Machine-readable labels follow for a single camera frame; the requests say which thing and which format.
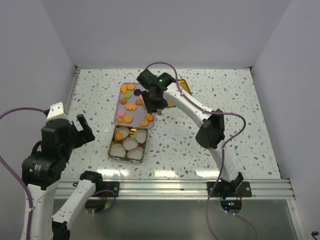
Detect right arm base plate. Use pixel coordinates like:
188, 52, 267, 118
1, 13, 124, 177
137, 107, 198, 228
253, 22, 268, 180
210, 181, 253, 199

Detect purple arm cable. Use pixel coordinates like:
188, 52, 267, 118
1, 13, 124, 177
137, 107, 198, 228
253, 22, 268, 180
0, 106, 48, 240
144, 61, 258, 240

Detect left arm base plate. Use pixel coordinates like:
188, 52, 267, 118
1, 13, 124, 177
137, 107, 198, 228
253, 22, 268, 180
99, 181, 120, 199

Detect white paper cup bottom-right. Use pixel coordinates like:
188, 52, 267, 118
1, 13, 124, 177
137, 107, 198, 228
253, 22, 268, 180
127, 146, 144, 160

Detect orange fish cookie bottom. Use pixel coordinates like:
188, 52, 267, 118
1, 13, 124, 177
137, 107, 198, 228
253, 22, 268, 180
145, 113, 154, 122

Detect round dotted cracker top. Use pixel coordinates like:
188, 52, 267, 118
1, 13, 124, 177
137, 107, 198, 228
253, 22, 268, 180
127, 83, 136, 91

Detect gold tin lid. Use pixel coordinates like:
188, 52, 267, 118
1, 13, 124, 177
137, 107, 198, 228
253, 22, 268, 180
167, 79, 192, 108

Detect gold cookie tin box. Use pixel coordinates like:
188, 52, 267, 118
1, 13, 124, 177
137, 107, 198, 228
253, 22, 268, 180
108, 124, 148, 164

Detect black sandwich cookie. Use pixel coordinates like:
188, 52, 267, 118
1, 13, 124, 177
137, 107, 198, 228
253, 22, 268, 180
133, 89, 141, 97

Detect orange fish cookie top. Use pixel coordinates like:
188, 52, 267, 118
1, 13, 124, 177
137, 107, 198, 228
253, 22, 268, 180
121, 84, 128, 94

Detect metal tongs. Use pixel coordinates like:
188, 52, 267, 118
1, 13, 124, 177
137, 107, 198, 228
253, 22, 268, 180
156, 109, 162, 116

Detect white paper cup bottom-left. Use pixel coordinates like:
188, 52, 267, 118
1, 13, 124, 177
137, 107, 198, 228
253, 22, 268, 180
109, 144, 127, 158

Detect pink round cookie left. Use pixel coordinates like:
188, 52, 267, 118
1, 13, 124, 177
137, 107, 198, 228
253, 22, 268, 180
117, 109, 126, 117

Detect green round cookie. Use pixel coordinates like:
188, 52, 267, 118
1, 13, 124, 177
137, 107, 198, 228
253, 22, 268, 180
124, 91, 132, 99

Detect round dotted cracker bottom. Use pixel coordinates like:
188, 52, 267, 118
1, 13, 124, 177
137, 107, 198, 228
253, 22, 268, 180
139, 118, 149, 127

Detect aluminium front rail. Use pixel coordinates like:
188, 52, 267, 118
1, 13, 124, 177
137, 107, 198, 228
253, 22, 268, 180
53, 178, 293, 201

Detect orange rosette cookie left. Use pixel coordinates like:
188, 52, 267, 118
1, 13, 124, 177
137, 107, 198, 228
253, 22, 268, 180
116, 117, 124, 124

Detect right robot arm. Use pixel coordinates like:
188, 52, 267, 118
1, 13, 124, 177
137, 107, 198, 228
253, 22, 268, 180
137, 69, 244, 197

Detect white paper cup centre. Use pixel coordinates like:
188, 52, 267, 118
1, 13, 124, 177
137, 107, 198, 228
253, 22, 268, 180
122, 137, 139, 151

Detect orange flower cookie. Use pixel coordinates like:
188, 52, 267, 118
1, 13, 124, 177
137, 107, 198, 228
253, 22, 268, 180
114, 131, 124, 141

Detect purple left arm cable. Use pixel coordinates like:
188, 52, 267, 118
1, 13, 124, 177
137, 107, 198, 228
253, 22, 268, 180
0, 106, 48, 240

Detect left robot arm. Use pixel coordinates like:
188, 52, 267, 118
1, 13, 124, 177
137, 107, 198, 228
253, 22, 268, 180
21, 114, 104, 240

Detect white paper cup top-right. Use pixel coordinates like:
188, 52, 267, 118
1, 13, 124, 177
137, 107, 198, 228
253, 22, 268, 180
133, 129, 148, 144

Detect round dotted cracker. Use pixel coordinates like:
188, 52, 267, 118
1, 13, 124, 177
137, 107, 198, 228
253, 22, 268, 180
127, 83, 136, 91
123, 115, 133, 124
139, 118, 149, 127

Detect orange swirl cookie left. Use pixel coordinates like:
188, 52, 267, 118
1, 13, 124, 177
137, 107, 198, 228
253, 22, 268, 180
119, 98, 128, 105

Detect white paper cup top-left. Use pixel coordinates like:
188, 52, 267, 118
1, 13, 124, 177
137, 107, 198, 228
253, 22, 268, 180
114, 127, 130, 141

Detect brown chip cookie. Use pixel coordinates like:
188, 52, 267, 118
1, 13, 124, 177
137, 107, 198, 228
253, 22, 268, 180
135, 99, 143, 106

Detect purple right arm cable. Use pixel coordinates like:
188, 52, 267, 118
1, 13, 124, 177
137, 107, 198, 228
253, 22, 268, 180
144, 61, 258, 240

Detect orange fish cookie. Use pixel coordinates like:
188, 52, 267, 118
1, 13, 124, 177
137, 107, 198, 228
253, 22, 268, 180
121, 84, 128, 94
145, 113, 154, 122
125, 104, 137, 111

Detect lilac plastic tray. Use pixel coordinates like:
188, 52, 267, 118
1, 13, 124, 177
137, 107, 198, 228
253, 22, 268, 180
114, 82, 156, 129

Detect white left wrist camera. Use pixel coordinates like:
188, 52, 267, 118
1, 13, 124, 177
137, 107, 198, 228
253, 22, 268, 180
46, 102, 70, 121

